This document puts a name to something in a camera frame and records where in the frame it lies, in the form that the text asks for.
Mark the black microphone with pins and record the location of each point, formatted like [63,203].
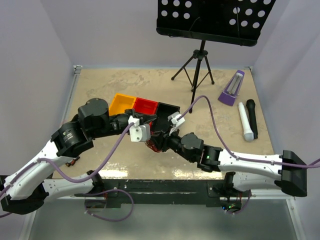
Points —
[251,105]

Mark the black plastic bin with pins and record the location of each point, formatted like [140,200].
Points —
[163,110]

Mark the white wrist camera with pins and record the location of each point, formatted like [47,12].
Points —
[176,120]
[138,132]

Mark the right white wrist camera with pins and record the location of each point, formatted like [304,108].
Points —
[176,120]

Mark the small printed sticker card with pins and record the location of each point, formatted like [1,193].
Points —
[72,162]

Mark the orange plastic bin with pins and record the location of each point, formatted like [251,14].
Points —
[120,103]

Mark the black music stand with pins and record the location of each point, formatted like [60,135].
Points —
[235,22]

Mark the white microphone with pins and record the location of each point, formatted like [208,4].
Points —
[247,131]

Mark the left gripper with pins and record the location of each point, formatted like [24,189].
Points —
[143,117]

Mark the red plastic bin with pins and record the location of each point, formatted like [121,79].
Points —
[143,106]

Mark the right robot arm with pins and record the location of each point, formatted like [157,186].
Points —
[243,172]

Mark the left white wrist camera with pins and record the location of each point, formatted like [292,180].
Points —
[138,132]

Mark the purple metronome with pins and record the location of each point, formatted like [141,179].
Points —
[229,94]

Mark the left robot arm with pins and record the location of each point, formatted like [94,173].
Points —
[29,188]

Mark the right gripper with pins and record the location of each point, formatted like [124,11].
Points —
[162,139]

